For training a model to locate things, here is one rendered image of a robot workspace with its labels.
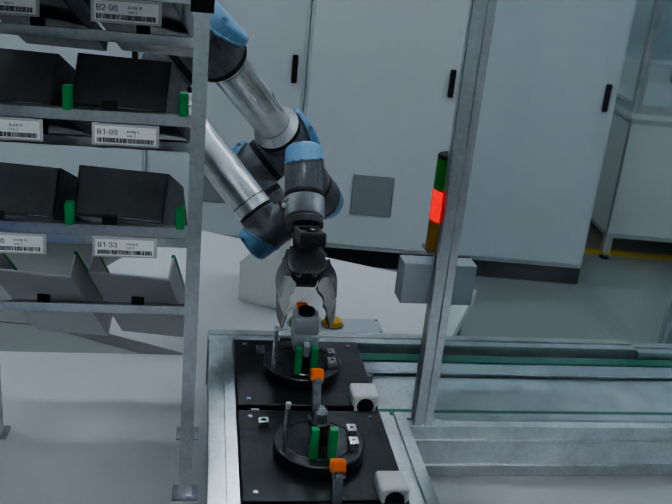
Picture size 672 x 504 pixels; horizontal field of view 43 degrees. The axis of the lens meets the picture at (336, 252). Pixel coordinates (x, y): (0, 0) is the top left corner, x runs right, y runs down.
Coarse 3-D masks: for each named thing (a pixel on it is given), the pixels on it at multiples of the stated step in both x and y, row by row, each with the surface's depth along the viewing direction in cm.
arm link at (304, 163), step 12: (300, 144) 161; (312, 144) 162; (288, 156) 162; (300, 156) 160; (312, 156) 161; (288, 168) 161; (300, 168) 160; (312, 168) 160; (324, 168) 164; (288, 180) 160; (300, 180) 159; (312, 180) 159; (324, 180) 163; (288, 192) 159; (324, 192) 165
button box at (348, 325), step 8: (288, 320) 176; (320, 320) 178; (344, 320) 179; (352, 320) 180; (360, 320) 180; (368, 320) 180; (376, 320) 181; (280, 328) 177; (288, 328) 173; (320, 328) 175; (328, 328) 175; (336, 328) 175; (344, 328) 176; (352, 328) 176; (360, 328) 176; (368, 328) 177; (376, 328) 177
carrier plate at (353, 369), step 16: (240, 352) 160; (336, 352) 163; (352, 352) 164; (240, 368) 154; (256, 368) 154; (352, 368) 158; (240, 384) 149; (256, 384) 149; (272, 384) 150; (336, 384) 152; (240, 400) 144; (256, 400) 144; (272, 400) 145; (288, 400) 145; (304, 400) 146; (336, 400) 146
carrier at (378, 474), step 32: (256, 416) 139; (288, 416) 125; (320, 416) 128; (352, 416) 142; (256, 448) 131; (288, 448) 128; (320, 448) 129; (352, 448) 129; (384, 448) 134; (256, 480) 123; (288, 480) 124; (320, 480) 125; (352, 480) 126; (384, 480) 123
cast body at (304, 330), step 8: (296, 312) 151; (304, 312) 149; (312, 312) 150; (296, 320) 149; (304, 320) 149; (312, 320) 149; (296, 328) 149; (304, 328) 149; (312, 328) 149; (296, 336) 149; (304, 336) 149; (312, 336) 150; (296, 344) 150; (304, 344) 149; (312, 344) 150; (304, 352) 148
